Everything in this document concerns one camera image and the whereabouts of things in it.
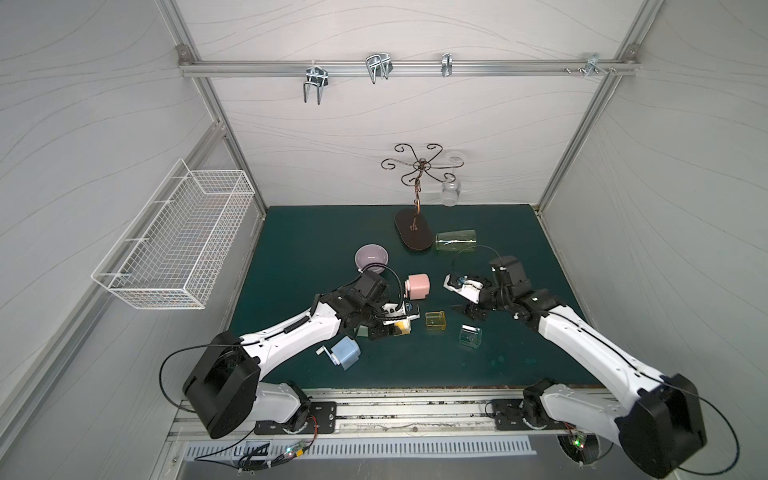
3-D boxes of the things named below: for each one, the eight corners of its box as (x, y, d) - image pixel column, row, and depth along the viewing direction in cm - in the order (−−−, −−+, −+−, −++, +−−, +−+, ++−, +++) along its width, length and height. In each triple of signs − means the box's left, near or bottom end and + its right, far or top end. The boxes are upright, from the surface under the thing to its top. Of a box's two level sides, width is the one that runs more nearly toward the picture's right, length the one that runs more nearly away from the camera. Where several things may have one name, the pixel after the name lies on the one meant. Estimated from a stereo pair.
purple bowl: (365, 280, 101) (363, 268, 95) (353, 263, 106) (351, 250, 100) (390, 266, 105) (390, 254, 99) (378, 250, 109) (377, 237, 103)
